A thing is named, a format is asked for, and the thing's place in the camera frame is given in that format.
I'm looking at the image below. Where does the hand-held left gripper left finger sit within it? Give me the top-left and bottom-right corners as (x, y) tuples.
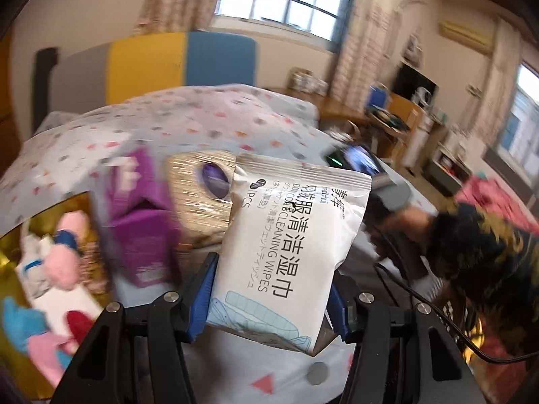
(51, 252), (220, 404)

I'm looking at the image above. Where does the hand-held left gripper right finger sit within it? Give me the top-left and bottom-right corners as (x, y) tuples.
(325, 284), (481, 404)

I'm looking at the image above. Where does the white wet wipes pack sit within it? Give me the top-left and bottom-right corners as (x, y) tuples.
(205, 154), (373, 358)

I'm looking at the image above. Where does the pink fuzzy sock navy band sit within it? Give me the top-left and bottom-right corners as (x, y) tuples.
(44, 210), (91, 291)

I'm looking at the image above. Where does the grey sock blue band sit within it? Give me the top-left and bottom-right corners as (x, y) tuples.
(16, 233), (57, 304)

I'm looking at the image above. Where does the gold tin box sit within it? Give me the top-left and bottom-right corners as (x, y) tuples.
(0, 191), (112, 392)

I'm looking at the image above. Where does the blue and pink sock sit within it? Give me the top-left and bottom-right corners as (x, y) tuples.
(2, 297), (74, 388)

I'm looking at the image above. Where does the person's right forearm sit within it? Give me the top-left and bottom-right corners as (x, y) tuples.
(415, 202), (539, 360)

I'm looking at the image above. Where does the person's right hand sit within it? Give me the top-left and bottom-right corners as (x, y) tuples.
(371, 208), (441, 280)

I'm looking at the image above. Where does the white cabinet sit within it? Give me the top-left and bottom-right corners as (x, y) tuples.
(404, 107), (447, 171)

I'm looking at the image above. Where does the person in dark patterned shirt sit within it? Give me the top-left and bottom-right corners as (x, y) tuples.
(373, 225), (539, 365)

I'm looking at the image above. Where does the purple carton box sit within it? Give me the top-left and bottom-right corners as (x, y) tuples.
(103, 147), (182, 289)

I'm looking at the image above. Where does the blue bag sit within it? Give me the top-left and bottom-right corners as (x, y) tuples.
(368, 85), (390, 108)

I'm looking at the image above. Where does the wooden desk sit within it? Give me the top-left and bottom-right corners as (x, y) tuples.
(314, 93), (422, 169)

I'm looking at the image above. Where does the pink bedding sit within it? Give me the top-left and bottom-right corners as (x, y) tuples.
(455, 175), (539, 236)

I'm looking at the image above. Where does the gold patterned tissue box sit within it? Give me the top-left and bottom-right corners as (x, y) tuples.
(163, 150), (239, 253)

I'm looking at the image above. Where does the black television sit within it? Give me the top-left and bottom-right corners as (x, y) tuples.
(395, 62), (439, 102)

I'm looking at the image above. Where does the row of small packets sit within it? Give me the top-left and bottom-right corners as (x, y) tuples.
(287, 68), (330, 96)

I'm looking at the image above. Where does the small side window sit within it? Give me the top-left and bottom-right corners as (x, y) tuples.
(493, 62), (539, 173)

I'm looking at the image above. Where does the patterned tablecloth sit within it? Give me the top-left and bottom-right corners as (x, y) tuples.
(0, 84), (439, 404)

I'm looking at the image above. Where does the grey yellow blue headboard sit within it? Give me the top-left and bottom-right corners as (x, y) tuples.
(36, 31), (258, 123)

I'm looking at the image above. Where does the black rolled mat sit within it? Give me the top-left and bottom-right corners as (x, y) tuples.
(34, 47), (58, 125)

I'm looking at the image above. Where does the wall air conditioner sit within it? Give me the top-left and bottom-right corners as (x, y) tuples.
(438, 19), (495, 56)

